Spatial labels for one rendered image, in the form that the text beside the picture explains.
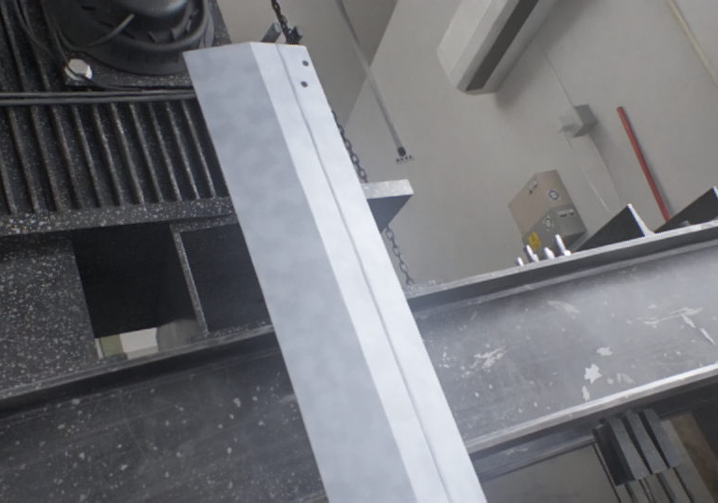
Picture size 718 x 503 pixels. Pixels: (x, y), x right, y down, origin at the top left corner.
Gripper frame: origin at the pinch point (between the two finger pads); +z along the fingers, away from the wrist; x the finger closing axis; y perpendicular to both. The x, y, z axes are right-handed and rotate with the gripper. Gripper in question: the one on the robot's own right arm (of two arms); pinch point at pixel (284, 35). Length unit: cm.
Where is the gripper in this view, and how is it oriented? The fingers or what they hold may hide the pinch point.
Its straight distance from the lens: 185.5
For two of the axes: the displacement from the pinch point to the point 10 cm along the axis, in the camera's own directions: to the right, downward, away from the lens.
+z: 5.5, -4.5, -7.0
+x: -7.6, 0.8, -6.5
